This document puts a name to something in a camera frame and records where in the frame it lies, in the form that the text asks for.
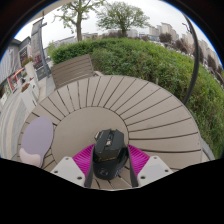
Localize thin-crowned tree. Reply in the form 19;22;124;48
53;0;105;43

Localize tall grey sign banner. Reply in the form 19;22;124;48
30;18;52;81

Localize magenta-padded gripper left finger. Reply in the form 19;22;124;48
49;143;96;188

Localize black computer mouse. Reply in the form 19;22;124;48
92;128;130;181

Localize white planter with flowers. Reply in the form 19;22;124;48
23;58;40;88
19;83;40;114

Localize dark curved metal pole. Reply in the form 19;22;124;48
181;14;201;106

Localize distant apartment buildings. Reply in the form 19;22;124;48
148;21;222;75

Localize dense round-crowned tree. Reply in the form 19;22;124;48
96;1;151;38

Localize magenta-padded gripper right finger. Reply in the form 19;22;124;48
126;144;175;188

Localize lilac mouse pad with wrist rest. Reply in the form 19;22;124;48
18;115;55;168

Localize green hedge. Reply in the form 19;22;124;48
49;37;224;158

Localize storefront building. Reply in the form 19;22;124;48
0;36;33;101

